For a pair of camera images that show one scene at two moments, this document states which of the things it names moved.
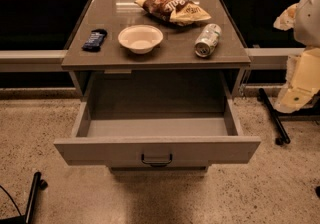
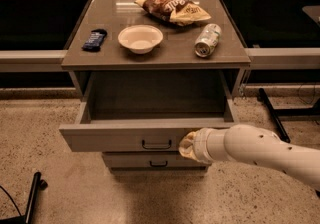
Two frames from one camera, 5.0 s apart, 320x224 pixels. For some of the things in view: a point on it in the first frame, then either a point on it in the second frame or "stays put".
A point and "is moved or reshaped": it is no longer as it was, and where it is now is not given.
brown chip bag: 176,9 stays put
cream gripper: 309,21 to 200,145
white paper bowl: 140,38 stays put
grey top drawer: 152,135 is moved or reshaped
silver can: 207,40 stays put
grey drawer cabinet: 157,70 stays put
